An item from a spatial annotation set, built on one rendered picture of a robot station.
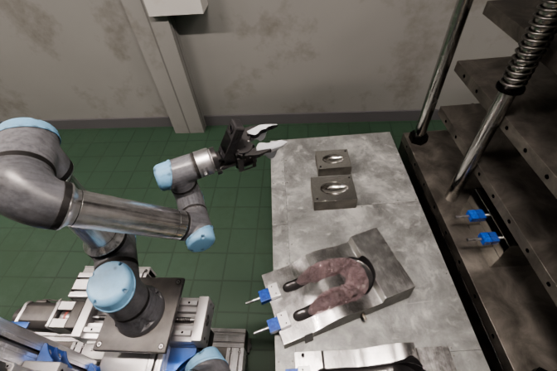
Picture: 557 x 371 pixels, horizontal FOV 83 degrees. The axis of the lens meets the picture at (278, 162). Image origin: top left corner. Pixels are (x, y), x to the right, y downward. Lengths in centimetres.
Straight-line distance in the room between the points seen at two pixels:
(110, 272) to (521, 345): 134
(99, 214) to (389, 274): 97
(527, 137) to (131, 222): 123
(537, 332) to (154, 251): 218
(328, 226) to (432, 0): 194
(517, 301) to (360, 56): 205
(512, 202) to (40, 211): 143
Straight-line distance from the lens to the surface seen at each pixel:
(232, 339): 191
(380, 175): 169
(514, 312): 153
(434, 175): 179
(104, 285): 99
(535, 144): 132
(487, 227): 153
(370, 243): 132
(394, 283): 127
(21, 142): 78
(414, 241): 150
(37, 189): 71
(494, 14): 154
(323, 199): 147
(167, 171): 86
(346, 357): 120
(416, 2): 279
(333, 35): 275
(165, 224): 79
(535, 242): 139
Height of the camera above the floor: 205
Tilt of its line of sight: 46 degrees down
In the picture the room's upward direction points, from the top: 6 degrees counter-clockwise
